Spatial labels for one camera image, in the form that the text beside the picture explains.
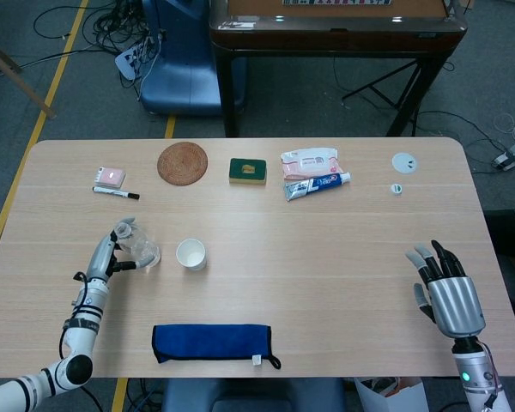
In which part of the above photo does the black box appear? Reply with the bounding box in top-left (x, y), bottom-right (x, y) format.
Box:
top-left (482, 208), bottom-right (515, 258)

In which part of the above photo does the green yellow sponge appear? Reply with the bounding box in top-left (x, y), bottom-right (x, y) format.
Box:
top-left (228, 157), bottom-right (268, 187)

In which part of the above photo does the grey floor power strip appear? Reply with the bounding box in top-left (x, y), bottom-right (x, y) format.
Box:
top-left (491, 143), bottom-right (515, 172)

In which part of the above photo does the pink wet wipes pack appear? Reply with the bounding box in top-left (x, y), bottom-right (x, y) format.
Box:
top-left (280, 148), bottom-right (342, 181)

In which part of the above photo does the black white marker pen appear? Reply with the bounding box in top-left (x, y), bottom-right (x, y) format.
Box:
top-left (91, 185), bottom-right (141, 202)

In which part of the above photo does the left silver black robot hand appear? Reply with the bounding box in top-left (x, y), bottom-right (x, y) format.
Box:
top-left (84, 216), bottom-right (153, 284)

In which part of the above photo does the blue plastic machine base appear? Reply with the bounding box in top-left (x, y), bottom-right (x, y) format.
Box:
top-left (139, 0), bottom-right (246, 118)

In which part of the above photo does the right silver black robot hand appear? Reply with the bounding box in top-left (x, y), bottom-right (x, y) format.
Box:
top-left (405, 239), bottom-right (487, 340)

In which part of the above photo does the blue white toothpaste tube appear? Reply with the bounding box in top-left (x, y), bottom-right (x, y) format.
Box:
top-left (284, 172), bottom-right (352, 203)

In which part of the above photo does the pink eraser block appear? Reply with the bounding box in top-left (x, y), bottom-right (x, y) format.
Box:
top-left (94, 167), bottom-right (127, 189)

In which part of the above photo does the blue microfiber cloth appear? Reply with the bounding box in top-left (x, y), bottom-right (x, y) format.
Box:
top-left (151, 323), bottom-right (282, 370)

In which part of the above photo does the dark blue padded seat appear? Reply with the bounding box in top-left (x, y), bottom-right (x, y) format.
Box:
top-left (161, 377), bottom-right (347, 412)

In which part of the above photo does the white open box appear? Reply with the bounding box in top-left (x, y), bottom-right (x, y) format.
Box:
top-left (354, 376), bottom-right (429, 412)

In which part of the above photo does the round woven rattan coaster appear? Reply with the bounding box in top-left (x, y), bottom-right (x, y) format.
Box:
top-left (156, 142), bottom-right (209, 186)

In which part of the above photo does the dark brown mahjong table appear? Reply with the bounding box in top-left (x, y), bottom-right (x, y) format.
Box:
top-left (208, 0), bottom-right (464, 138)

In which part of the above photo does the white paper cup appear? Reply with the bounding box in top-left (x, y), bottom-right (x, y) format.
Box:
top-left (175, 238), bottom-right (208, 271)

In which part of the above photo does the black floor cable tangle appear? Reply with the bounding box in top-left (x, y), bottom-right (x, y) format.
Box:
top-left (33, 0), bottom-right (155, 59)

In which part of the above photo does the clear plastic bottle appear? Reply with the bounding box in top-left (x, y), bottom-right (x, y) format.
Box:
top-left (113, 218), bottom-right (162, 272)

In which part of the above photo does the white faced mahjong tile row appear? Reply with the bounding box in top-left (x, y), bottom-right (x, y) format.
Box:
top-left (282, 0), bottom-right (391, 7)

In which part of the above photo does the white power strip with plugs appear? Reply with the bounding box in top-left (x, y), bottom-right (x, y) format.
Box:
top-left (113, 40), bottom-right (162, 82)

